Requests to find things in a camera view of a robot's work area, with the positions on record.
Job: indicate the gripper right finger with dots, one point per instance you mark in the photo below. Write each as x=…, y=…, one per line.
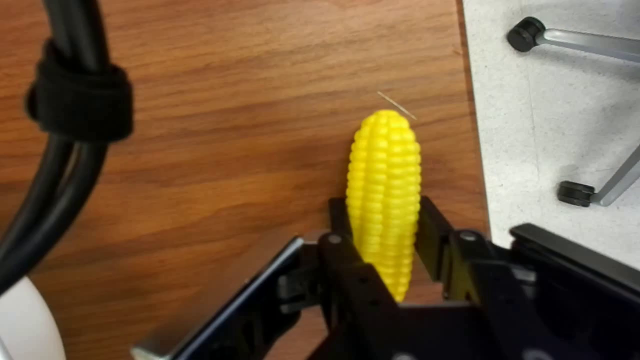
x=500, y=290

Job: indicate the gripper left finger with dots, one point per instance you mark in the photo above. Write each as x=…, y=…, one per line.
x=350, y=280

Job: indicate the yellow toy corn cob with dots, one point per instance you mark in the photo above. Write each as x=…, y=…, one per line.
x=384, y=200

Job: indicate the white bowl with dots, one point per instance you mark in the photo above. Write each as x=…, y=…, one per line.
x=25, y=325

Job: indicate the thin wooden splinter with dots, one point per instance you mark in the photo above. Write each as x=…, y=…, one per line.
x=396, y=105

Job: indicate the office chair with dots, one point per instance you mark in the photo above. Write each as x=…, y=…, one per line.
x=575, y=41

